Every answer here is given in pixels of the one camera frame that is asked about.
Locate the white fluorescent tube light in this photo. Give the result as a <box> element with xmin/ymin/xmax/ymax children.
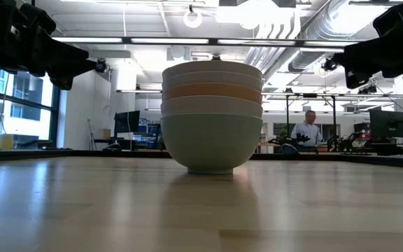
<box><xmin>115</xmin><ymin>89</ymin><xmax>163</xmax><ymax>95</ymax></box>

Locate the dark framed window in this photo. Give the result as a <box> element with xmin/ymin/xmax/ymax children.
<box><xmin>0</xmin><ymin>67</ymin><xmax>62</xmax><ymax>151</ymax></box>

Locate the orange ceramic bowl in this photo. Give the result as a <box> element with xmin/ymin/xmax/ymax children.
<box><xmin>161</xmin><ymin>82</ymin><xmax>264</xmax><ymax>106</ymax></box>

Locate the person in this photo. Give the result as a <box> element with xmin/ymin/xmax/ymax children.
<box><xmin>290</xmin><ymin>110</ymin><xmax>323</xmax><ymax>153</ymax></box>

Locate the blue round object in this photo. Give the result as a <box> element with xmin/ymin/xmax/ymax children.
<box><xmin>279</xmin><ymin>143</ymin><xmax>299</xmax><ymax>155</ymax></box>

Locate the black table edge rail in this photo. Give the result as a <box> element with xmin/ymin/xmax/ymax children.
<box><xmin>0</xmin><ymin>148</ymin><xmax>403</xmax><ymax>170</ymax></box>

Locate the pale green ceramic bowl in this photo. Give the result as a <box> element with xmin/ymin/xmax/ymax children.
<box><xmin>159</xmin><ymin>111</ymin><xmax>264</xmax><ymax>176</ymax></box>

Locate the overhead light bar frame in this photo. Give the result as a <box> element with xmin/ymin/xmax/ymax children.
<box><xmin>51</xmin><ymin>35</ymin><xmax>364</xmax><ymax>49</ymax></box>

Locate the black ceiling spotlight cluster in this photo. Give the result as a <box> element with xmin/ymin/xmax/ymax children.
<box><xmin>358</xmin><ymin>84</ymin><xmax>379</xmax><ymax>96</ymax></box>
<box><xmin>321</xmin><ymin>57</ymin><xmax>339</xmax><ymax>73</ymax></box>

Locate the black round camera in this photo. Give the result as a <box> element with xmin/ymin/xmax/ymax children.
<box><xmin>94</xmin><ymin>58</ymin><xmax>108</xmax><ymax>74</ymax></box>

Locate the yellow bin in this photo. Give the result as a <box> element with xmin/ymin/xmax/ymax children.
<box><xmin>0</xmin><ymin>134</ymin><xmax>15</xmax><ymax>151</ymax></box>

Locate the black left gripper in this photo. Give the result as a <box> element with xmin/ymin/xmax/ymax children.
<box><xmin>0</xmin><ymin>0</ymin><xmax>98</xmax><ymax>91</ymax></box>

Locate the silver ventilation duct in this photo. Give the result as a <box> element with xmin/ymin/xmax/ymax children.
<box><xmin>262</xmin><ymin>0</ymin><xmax>376</xmax><ymax>73</ymax></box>

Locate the white ceramic bowl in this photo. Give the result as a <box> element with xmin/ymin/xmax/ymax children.
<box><xmin>161</xmin><ymin>59</ymin><xmax>264</xmax><ymax>82</ymax></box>
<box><xmin>161</xmin><ymin>71</ymin><xmax>264</xmax><ymax>93</ymax></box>
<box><xmin>160</xmin><ymin>94</ymin><xmax>264</xmax><ymax>118</ymax></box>

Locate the black metal frame stand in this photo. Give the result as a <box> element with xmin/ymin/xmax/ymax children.
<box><xmin>284</xmin><ymin>93</ymin><xmax>338</xmax><ymax>152</ymax></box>

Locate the black computer monitor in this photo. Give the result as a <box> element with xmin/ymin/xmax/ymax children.
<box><xmin>369</xmin><ymin>109</ymin><xmax>403</xmax><ymax>139</ymax></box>
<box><xmin>113</xmin><ymin>110</ymin><xmax>141</xmax><ymax>135</ymax></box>

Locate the white ring light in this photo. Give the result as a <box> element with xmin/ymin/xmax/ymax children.
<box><xmin>183</xmin><ymin>6</ymin><xmax>204</xmax><ymax>29</ymax></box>

